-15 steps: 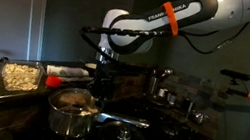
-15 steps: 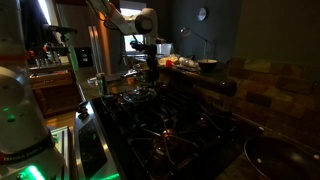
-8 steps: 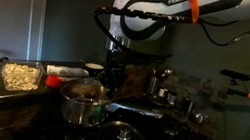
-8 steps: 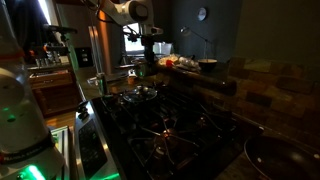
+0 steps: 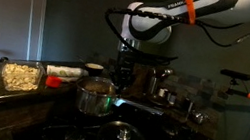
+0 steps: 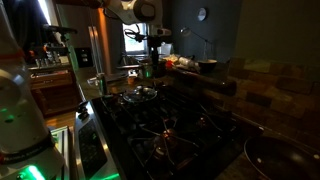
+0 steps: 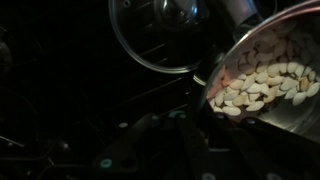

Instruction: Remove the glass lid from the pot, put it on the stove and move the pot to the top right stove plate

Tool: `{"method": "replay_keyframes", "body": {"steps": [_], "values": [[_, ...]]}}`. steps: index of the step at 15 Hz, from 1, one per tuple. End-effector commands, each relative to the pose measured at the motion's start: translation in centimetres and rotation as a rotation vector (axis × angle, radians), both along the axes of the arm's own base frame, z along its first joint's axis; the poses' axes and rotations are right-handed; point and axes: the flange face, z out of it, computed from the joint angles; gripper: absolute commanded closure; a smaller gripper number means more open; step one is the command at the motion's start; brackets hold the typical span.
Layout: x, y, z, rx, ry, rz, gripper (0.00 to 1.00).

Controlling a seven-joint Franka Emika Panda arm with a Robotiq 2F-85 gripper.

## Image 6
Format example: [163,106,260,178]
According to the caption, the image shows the round wall clock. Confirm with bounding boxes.
[196,7,208,22]

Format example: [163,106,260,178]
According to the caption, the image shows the small steel pot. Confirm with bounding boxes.
[137,59,168,80]

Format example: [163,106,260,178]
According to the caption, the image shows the dark bowl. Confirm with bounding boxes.
[197,58,218,73]

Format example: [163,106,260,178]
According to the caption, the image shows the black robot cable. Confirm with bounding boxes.
[123,28,149,44]

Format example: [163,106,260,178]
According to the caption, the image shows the clear plastic container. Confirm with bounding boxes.
[159,42,174,56]

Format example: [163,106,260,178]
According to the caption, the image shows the silver desk lamp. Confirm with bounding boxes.
[179,26,216,61]

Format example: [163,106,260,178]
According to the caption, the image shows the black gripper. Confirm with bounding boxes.
[148,35,162,79]

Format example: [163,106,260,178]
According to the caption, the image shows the stainless steel fridge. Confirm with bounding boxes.
[88,6,125,77]

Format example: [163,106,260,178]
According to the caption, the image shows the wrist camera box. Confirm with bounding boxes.
[146,24,173,38]

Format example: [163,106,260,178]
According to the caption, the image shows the narrow bright window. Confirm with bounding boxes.
[37,0,53,26]

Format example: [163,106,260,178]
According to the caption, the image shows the dark wall switch panel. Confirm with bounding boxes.
[74,47,93,69]

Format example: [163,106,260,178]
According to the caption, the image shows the black frying pan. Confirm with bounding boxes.
[243,135,320,180]

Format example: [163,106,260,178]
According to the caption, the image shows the wooden cabinet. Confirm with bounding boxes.
[29,68,83,116]

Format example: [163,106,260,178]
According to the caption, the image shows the dark raised counter ledge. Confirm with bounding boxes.
[163,64,238,97]

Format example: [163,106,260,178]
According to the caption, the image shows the black gas stove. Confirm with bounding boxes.
[73,83,264,180]

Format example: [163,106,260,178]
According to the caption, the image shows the clear plastic bags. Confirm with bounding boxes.
[161,54,202,72]

